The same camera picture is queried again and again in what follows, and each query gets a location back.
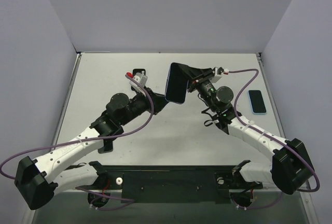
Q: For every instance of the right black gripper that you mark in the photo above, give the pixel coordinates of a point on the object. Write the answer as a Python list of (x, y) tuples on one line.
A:
[(200, 81)]

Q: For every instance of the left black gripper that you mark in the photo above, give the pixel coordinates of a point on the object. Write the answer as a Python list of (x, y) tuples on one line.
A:
[(151, 102)]

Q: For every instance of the black phone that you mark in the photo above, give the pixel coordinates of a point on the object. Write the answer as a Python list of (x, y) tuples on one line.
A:
[(107, 146)]

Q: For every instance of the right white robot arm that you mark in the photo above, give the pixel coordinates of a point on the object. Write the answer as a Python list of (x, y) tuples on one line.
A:
[(289, 167)]

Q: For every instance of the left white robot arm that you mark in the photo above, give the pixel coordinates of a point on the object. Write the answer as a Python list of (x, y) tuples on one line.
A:
[(40, 179)]

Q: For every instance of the phone in blue case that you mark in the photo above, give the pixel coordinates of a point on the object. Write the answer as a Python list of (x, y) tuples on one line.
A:
[(257, 102)]

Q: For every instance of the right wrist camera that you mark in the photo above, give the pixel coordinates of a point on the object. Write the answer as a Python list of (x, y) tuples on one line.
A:
[(218, 73)]

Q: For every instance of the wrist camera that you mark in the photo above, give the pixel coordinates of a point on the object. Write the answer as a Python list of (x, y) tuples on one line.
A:
[(140, 78), (218, 73)]

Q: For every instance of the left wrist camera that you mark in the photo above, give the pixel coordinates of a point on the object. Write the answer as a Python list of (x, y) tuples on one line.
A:
[(140, 78)]

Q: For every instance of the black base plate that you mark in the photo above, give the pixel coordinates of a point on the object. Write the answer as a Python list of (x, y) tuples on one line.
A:
[(173, 184)]

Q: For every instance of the aluminium rail frame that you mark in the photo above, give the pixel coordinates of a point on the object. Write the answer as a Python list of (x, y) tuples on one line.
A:
[(174, 137)]

